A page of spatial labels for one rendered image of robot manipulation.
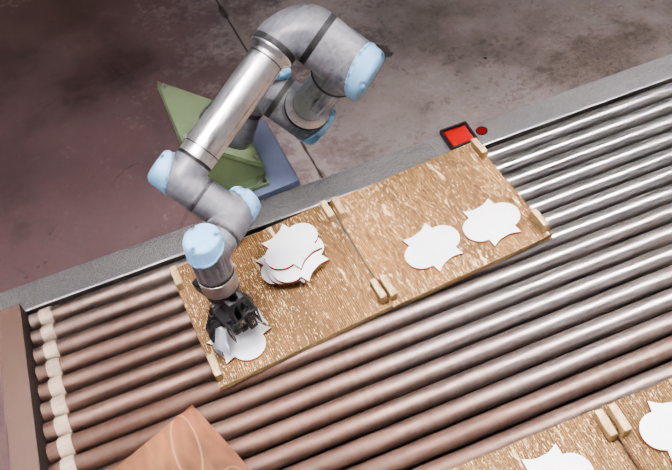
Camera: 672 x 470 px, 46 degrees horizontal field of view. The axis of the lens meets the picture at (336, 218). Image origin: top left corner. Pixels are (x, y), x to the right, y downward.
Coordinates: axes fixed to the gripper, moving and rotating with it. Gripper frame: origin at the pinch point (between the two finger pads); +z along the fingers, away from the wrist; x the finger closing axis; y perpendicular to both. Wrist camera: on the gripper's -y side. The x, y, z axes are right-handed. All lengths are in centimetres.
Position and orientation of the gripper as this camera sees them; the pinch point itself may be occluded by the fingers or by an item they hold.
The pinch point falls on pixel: (238, 335)
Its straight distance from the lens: 177.0
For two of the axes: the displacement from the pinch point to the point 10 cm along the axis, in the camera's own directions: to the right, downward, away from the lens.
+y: 6.6, 4.9, -5.7
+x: 7.4, -5.7, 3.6
